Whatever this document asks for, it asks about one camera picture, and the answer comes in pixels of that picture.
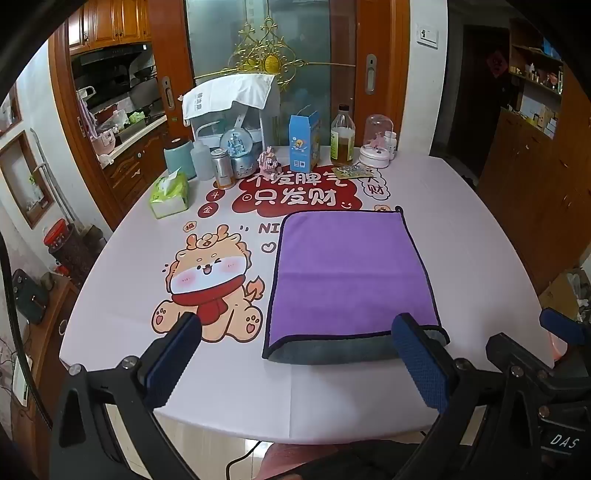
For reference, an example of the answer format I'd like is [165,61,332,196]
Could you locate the translucent plastic bottle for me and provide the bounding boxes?
[189,136,214,181]

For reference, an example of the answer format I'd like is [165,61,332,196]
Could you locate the wooden wall niche frame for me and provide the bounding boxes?
[0,130,54,230]

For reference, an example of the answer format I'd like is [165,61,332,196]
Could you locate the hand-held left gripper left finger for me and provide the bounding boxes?
[48,312,203,480]

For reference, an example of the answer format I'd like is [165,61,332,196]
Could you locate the wooden lower kitchen cabinet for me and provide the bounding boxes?
[99,122,170,204]

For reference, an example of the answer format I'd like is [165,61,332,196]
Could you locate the glass bottle with yellow liquid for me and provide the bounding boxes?
[329,104,356,167]

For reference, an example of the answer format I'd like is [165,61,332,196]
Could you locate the pink figurine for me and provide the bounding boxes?
[258,146,282,174]

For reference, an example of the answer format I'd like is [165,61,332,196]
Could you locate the wooden side cabinet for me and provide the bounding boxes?
[8,276,82,463]

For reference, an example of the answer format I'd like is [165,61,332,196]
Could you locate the blue carton box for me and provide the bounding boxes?
[288,109,323,173]

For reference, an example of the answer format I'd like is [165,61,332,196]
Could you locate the printed cartoon tablecloth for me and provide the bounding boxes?
[59,144,556,446]

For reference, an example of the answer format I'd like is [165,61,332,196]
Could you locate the range hood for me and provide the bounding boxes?
[71,43,153,77]

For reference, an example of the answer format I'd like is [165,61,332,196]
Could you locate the green tissue pack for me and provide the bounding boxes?
[148,168,191,220]

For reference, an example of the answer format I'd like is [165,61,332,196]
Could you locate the red bucket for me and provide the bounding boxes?
[43,219,70,250]

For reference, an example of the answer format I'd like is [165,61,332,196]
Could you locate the small sticker card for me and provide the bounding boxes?
[331,165,374,180]

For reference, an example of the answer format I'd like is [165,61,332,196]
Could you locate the gold ornament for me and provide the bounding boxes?
[193,16,356,89]

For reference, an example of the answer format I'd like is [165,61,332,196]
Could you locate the purple towel with dark trim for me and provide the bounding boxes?
[262,208,451,366]

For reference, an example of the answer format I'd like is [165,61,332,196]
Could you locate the cardboard box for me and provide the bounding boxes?
[537,267,591,325]

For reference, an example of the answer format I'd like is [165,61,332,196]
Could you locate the black bag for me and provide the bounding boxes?
[11,268,52,324]

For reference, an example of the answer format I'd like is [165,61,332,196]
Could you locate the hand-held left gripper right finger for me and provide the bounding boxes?
[392,312,544,480]

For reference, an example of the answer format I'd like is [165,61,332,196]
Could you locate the person's leg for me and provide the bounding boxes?
[256,438,431,480]

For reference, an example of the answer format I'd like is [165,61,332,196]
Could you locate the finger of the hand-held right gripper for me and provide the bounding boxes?
[486,333,556,376]
[539,308,585,346]

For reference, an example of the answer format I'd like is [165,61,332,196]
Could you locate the white cloth cover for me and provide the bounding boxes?
[181,73,277,127]

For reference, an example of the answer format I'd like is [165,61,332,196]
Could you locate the black cable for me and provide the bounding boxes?
[226,440,271,480]

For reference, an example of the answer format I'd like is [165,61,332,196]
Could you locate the teal cup with lid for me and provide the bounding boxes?
[163,138,195,181]

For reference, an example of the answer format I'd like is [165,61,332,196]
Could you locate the glass dome with pink figure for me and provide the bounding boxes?
[359,114,395,169]

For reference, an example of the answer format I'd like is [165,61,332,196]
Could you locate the wooden wall shelf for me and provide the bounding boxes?
[507,18,567,140]

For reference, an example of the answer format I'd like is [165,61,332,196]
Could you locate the metal can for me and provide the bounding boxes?
[211,147,236,189]

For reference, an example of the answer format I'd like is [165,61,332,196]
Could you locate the wooden upper kitchen cabinets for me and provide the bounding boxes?
[68,0,151,56]

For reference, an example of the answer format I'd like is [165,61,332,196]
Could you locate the white countertop appliance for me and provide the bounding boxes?
[191,74,282,154]

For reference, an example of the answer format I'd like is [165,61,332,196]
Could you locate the snow globe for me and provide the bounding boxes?
[220,128,256,179]

